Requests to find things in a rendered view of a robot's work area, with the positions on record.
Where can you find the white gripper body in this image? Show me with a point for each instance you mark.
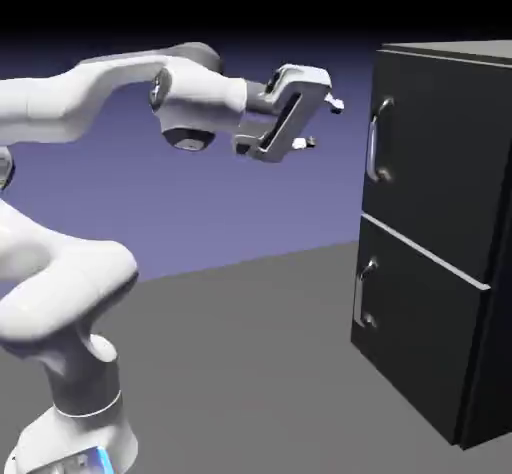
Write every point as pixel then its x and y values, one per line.
pixel 298 110

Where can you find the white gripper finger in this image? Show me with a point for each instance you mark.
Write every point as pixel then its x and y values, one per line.
pixel 303 143
pixel 335 104

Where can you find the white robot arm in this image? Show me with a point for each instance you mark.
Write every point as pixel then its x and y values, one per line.
pixel 80 94

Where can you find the large black cabinet door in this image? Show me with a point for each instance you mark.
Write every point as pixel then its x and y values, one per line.
pixel 436 162

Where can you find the black cabinet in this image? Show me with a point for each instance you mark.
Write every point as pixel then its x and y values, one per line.
pixel 472 242

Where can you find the small black cabinet door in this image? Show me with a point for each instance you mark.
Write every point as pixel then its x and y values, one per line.
pixel 408 322

